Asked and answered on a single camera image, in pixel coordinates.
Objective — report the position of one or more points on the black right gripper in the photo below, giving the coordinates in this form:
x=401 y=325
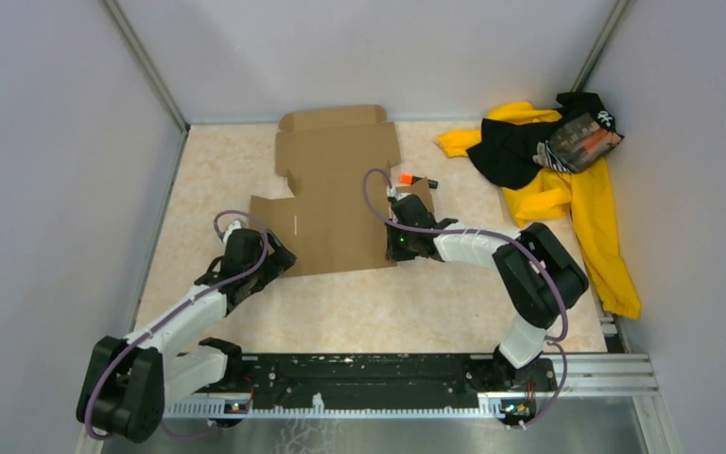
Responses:
x=392 y=253

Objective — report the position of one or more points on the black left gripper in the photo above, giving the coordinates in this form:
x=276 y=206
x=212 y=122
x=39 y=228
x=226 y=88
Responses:
x=277 y=262

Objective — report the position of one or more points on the brown cardboard box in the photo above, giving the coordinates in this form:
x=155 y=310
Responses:
x=331 y=221

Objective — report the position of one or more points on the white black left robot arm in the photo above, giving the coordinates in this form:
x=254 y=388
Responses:
x=131 y=381

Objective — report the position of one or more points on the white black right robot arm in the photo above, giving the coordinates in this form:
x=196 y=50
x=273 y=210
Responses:
x=542 y=279

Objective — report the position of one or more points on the orange black highlighter marker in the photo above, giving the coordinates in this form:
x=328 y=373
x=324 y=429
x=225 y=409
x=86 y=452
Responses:
x=410 y=179

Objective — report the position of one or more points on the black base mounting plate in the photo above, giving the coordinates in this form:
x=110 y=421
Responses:
x=375 y=381

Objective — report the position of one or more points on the black printed garment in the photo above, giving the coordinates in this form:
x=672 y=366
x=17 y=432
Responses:
x=511 y=156

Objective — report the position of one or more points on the aluminium frame rail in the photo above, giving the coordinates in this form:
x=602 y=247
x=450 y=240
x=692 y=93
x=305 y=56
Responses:
x=579 y=375

